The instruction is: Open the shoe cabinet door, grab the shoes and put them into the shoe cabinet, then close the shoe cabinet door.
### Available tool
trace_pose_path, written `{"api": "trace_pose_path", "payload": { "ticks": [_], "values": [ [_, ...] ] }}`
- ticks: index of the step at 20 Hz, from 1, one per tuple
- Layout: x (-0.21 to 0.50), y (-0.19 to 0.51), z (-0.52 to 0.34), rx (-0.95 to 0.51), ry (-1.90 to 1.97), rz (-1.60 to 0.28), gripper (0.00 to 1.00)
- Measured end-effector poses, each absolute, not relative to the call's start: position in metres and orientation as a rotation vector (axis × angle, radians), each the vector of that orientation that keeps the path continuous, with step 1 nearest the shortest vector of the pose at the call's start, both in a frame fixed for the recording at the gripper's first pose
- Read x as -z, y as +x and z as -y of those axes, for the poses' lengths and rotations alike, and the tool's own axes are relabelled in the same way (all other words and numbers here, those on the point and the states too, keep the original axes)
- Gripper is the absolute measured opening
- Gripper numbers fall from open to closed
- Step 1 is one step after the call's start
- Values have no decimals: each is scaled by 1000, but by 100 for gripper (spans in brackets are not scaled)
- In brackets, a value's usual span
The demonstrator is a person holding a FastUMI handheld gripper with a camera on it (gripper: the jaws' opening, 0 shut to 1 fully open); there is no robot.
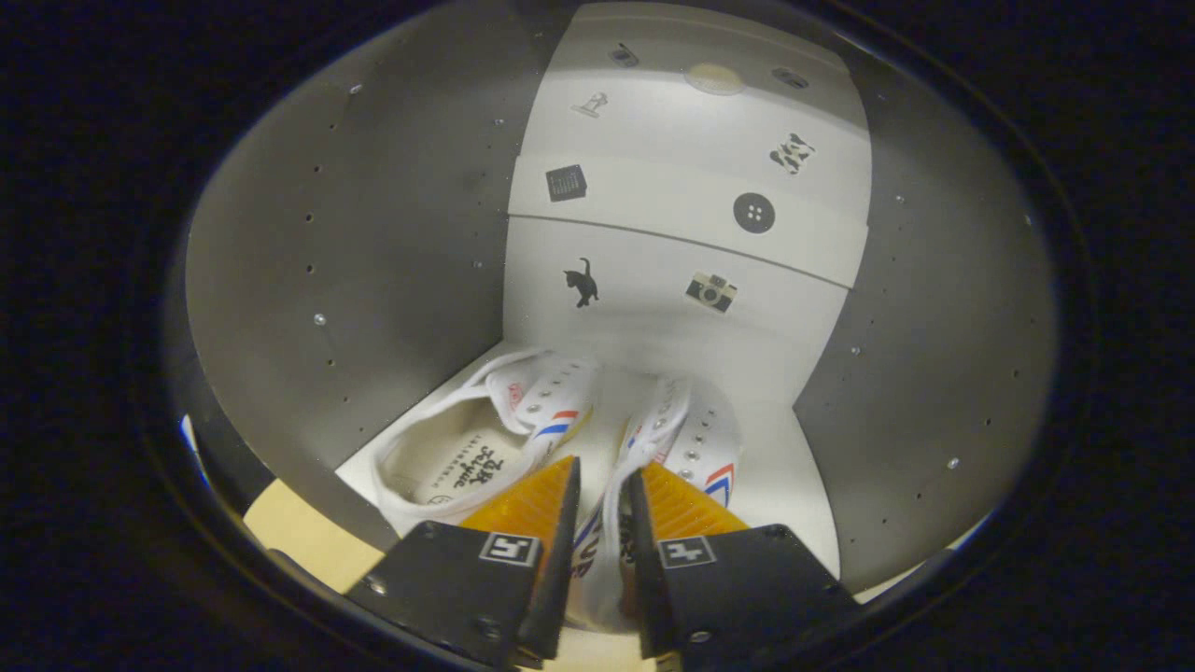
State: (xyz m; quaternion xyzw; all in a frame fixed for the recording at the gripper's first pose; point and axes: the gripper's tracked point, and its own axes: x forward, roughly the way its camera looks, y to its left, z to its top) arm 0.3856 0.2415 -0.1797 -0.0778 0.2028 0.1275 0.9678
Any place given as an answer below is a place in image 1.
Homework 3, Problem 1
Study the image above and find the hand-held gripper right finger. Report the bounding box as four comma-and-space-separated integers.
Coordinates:
621, 462, 865, 668

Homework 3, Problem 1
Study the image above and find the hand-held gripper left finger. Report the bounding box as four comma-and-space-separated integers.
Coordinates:
344, 455, 583, 671

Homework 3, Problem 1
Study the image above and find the white canvas shoe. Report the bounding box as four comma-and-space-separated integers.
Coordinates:
565, 373, 745, 636
372, 347, 600, 539

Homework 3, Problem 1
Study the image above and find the grey shoe cabinet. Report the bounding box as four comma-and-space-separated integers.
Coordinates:
182, 0, 1061, 608

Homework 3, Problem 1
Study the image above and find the blurred white and blue object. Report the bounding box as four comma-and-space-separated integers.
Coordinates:
180, 415, 208, 488

